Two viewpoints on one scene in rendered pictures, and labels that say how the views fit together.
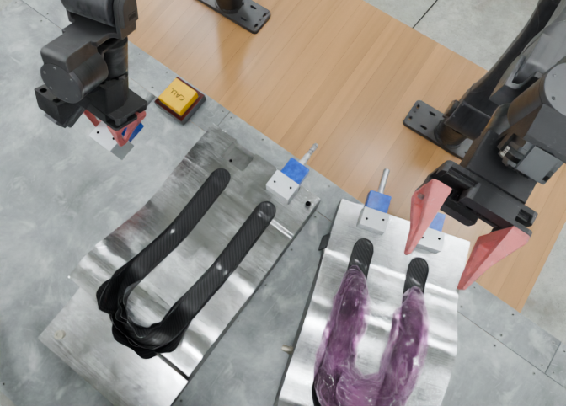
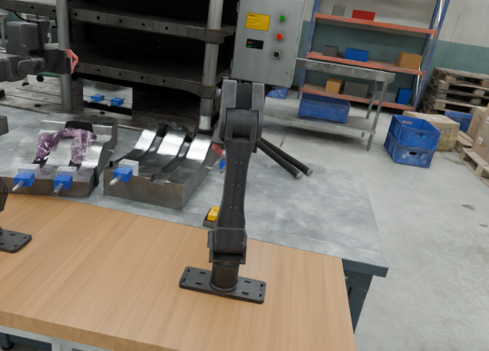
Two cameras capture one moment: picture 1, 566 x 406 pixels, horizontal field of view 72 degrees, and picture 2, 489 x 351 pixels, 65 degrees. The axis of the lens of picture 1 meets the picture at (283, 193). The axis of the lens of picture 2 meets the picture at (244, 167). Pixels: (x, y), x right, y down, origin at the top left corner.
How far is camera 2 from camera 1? 136 cm
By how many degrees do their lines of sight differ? 81
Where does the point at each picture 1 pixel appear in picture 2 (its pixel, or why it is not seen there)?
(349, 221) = (82, 175)
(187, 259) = (169, 150)
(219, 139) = (175, 180)
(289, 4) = (163, 301)
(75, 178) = (253, 189)
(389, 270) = (55, 164)
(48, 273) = not seen: hidden behind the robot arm
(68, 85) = not seen: hidden behind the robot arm
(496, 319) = not seen: outside the picture
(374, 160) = (60, 218)
